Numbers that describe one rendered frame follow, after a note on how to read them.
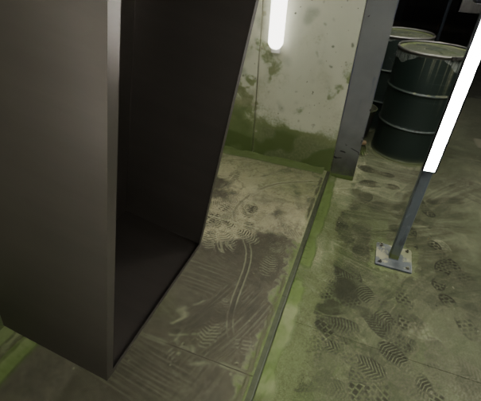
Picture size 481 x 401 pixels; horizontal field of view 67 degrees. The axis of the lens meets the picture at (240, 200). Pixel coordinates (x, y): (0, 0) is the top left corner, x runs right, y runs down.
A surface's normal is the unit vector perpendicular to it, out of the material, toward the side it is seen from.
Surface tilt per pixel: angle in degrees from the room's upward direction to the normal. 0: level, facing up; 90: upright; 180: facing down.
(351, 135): 90
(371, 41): 90
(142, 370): 0
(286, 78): 90
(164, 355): 0
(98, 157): 90
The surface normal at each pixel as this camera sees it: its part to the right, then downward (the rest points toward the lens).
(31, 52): -0.35, 0.53
